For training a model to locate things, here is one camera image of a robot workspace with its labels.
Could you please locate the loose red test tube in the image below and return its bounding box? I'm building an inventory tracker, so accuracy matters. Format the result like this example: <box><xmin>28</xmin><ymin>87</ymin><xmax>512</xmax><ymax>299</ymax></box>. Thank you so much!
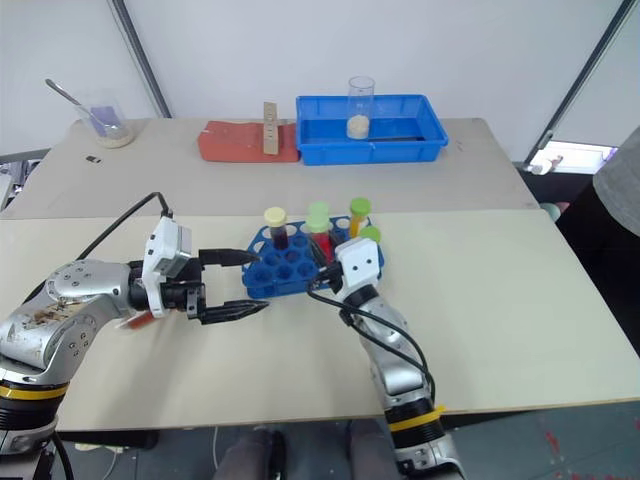
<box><xmin>114</xmin><ymin>311</ymin><xmax>157</xmax><ymax>332</ymax></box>

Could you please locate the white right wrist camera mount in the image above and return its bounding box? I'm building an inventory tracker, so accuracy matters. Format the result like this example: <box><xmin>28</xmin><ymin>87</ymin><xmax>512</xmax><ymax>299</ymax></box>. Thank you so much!
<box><xmin>333</xmin><ymin>237</ymin><xmax>385</xmax><ymax>302</ymax></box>

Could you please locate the clear cylinder with beige powder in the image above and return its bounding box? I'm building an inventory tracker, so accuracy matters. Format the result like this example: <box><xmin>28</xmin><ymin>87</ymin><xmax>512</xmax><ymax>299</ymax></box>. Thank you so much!
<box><xmin>347</xmin><ymin>75</ymin><xmax>376</xmax><ymax>141</ymax></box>

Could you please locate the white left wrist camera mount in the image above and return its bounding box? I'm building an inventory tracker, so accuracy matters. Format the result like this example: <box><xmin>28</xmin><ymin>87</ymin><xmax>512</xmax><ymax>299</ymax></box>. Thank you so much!
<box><xmin>141</xmin><ymin>215</ymin><xmax>194</xmax><ymax>320</ymax></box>

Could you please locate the blue plastic bin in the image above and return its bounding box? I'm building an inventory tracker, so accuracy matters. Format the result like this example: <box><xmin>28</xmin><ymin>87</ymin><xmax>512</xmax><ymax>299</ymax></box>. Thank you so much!
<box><xmin>294</xmin><ymin>93</ymin><xmax>450</xmax><ymax>167</ymax></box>

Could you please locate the yellow-capped dark red test tube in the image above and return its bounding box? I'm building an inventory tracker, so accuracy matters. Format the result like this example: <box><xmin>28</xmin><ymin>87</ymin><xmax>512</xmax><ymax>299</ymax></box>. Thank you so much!
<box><xmin>263</xmin><ymin>206</ymin><xmax>292</xmax><ymax>251</ymax></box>

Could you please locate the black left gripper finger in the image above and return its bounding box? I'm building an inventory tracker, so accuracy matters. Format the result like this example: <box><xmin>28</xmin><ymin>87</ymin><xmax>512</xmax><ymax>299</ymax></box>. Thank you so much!
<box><xmin>199</xmin><ymin>299</ymin><xmax>272</xmax><ymax>327</ymax></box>
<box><xmin>198</xmin><ymin>247</ymin><xmax>262</xmax><ymax>268</ymax></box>

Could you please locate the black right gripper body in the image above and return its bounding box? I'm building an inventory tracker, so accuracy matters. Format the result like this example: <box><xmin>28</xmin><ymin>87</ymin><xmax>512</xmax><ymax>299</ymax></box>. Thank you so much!
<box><xmin>316</xmin><ymin>260</ymin><xmax>348</xmax><ymax>297</ymax></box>

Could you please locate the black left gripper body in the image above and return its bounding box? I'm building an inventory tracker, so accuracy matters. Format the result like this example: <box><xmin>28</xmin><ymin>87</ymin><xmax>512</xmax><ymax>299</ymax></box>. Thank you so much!
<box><xmin>161</xmin><ymin>256</ymin><xmax>209</xmax><ymax>324</ymax></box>

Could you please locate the purple paper piece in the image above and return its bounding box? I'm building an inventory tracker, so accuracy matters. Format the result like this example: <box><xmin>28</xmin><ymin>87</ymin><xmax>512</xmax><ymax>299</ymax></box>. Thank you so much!
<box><xmin>89</xmin><ymin>105</ymin><xmax>118</xmax><ymax>137</ymax></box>

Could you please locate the small white object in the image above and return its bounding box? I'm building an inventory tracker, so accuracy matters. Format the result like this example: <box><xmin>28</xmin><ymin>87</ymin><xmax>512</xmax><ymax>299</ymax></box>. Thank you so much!
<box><xmin>529</xmin><ymin>155</ymin><xmax>565</xmax><ymax>177</ymax></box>

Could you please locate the light-green-capped red test tube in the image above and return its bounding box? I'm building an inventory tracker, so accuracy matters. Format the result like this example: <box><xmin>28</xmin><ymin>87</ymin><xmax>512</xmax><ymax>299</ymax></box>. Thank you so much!
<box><xmin>305</xmin><ymin>201</ymin><xmax>335</xmax><ymax>259</ymax></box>

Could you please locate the dark grey rounded shape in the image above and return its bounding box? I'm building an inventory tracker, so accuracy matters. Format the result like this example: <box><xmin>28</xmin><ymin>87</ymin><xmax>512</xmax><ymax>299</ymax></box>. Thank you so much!
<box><xmin>218</xmin><ymin>426</ymin><xmax>287</xmax><ymax>480</ymax></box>

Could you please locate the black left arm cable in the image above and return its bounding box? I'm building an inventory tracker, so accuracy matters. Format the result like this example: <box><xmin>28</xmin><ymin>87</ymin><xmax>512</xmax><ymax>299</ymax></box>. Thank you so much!
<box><xmin>72</xmin><ymin>191</ymin><xmax>175</xmax><ymax>263</ymax></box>

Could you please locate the glass beaker with beige powder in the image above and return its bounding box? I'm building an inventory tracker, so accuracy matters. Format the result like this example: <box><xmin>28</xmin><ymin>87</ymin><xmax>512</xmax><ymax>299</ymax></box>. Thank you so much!
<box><xmin>82</xmin><ymin>92</ymin><xmax>137</xmax><ymax>150</ymax></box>

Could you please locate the wooden upright block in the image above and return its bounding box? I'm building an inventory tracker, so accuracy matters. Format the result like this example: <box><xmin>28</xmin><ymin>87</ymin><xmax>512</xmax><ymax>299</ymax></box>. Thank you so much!
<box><xmin>262</xmin><ymin>101</ymin><xmax>282</xmax><ymax>156</ymax></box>

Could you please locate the green-capped orange test tube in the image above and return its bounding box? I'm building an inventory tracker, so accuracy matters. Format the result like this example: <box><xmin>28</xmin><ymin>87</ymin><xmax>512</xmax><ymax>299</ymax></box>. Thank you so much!
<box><xmin>348</xmin><ymin>197</ymin><xmax>373</xmax><ymax>239</ymax></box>

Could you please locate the red-brown flat tray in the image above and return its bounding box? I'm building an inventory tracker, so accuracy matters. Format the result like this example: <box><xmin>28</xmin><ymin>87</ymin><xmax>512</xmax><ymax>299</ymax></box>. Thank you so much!
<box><xmin>196</xmin><ymin>119</ymin><xmax>302</xmax><ymax>165</ymax></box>

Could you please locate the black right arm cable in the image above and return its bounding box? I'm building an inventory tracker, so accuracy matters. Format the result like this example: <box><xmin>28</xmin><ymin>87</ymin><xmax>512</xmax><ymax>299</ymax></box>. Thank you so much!
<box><xmin>305</xmin><ymin>272</ymin><xmax>438</xmax><ymax>409</ymax></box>

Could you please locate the pale green round object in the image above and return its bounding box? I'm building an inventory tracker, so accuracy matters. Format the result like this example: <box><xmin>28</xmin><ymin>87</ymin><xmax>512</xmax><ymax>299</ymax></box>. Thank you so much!
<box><xmin>540</xmin><ymin>201</ymin><xmax>572</xmax><ymax>224</ymax></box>

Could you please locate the grey equipment clutter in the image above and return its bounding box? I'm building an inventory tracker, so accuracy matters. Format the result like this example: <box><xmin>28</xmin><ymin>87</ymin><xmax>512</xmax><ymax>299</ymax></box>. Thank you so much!
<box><xmin>0</xmin><ymin>152</ymin><xmax>47</xmax><ymax>211</ymax></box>

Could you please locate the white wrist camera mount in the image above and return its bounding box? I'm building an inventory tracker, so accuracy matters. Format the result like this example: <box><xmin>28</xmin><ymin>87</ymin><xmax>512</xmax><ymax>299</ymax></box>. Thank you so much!
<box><xmin>141</xmin><ymin>215</ymin><xmax>194</xmax><ymax>320</ymax></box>
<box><xmin>333</xmin><ymin>237</ymin><xmax>385</xmax><ymax>302</ymax></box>

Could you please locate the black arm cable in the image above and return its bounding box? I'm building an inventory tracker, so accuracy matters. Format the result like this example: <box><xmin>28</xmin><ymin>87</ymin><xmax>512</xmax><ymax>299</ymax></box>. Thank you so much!
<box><xmin>305</xmin><ymin>272</ymin><xmax>438</xmax><ymax>409</ymax></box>
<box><xmin>72</xmin><ymin>191</ymin><xmax>175</xmax><ymax>263</ymax></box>

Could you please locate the grey metal frame pole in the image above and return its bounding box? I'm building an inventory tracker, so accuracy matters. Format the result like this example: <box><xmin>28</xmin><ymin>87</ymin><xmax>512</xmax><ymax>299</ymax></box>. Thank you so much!
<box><xmin>107</xmin><ymin>0</ymin><xmax>174</xmax><ymax>120</ymax></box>
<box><xmin>522</xmin><ymin>0</ymin><xmax>640</xmax><ymax>169</ymax></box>

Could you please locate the blue test tube rack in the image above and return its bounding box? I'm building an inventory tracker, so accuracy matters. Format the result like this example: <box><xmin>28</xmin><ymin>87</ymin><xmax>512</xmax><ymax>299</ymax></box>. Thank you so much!
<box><xmin>241</xmin><ymin>217</ymin><xmax>387</xmax><ymax>300</ymax></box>

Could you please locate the person in grey top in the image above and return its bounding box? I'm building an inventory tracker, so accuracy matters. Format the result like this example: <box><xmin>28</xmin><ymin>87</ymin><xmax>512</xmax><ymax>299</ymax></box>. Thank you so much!
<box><xmin>592</xmin><ymin>130</ymin><xmax>640</xmax><ymax>242</ymax></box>

